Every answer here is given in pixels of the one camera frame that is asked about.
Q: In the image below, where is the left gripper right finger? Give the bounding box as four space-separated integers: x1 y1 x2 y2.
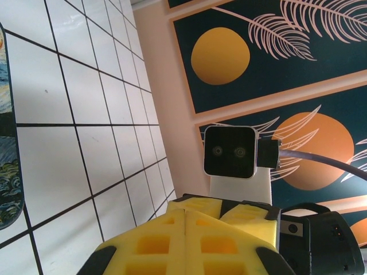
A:
185 210 295 275

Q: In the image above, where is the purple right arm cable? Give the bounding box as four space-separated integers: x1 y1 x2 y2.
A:
257 138 367 182

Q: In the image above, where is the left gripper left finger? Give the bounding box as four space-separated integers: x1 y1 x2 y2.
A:
76 200 186 275

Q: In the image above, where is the starry night tin box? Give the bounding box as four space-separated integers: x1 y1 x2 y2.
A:
0 22 24 231

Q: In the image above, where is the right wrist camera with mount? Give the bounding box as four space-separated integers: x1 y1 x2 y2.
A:
202 124 272 207

